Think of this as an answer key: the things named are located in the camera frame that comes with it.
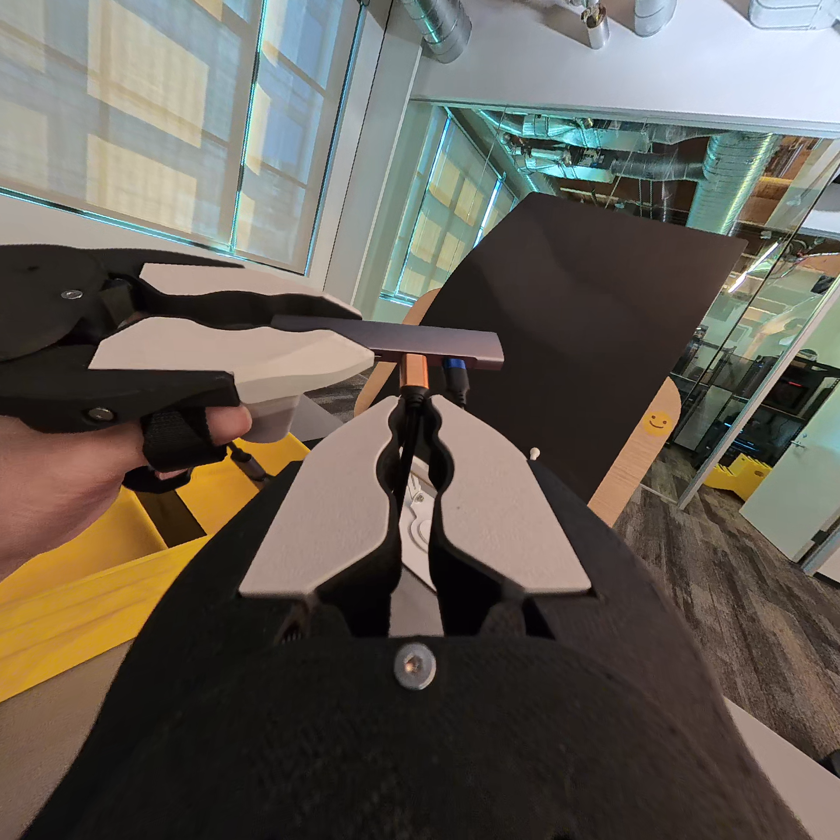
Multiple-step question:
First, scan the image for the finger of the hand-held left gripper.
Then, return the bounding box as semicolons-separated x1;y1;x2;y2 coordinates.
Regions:
138;262;364;322
87;318;376;443

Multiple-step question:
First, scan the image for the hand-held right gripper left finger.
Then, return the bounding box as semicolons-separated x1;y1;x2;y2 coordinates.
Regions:
238;395;404;599

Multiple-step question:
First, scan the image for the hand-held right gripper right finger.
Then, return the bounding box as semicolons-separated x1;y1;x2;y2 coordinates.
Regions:
428;394;593;599

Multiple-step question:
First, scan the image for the black hub cable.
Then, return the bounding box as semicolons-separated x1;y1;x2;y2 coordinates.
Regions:
225;438;271;487

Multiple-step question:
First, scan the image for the blue plug cable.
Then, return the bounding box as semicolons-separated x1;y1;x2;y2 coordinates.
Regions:
440;357;473;410

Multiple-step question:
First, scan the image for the orange plug cable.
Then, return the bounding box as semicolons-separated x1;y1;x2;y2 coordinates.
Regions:
388;353;433;503

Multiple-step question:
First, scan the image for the grey USB hub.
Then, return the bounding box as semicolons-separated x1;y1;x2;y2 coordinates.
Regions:
271;313;508;373

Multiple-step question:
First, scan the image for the person's left hand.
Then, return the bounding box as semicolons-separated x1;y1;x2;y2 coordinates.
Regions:
0;404;255;582

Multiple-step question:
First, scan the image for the white stand base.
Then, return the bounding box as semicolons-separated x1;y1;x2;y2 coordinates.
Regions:
394;459;439;595

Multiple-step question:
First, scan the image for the black backdrop board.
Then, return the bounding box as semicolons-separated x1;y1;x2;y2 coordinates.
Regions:
420;192;749;500

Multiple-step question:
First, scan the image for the yellow plastic step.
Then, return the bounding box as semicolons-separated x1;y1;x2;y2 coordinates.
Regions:
705;453;774;505

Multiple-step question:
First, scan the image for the yellow plastic bin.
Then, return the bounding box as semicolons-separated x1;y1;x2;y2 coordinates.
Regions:
0;433;312;703

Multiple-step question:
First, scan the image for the black equipment rack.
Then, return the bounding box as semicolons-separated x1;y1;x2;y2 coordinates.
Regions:
672;348;840;460

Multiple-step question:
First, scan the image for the silver sprinkler pipe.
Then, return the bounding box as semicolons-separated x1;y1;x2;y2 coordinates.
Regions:
581;0;611;50

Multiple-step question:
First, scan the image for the round silver duct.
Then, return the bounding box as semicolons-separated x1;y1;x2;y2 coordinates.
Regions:
394;0;473;64

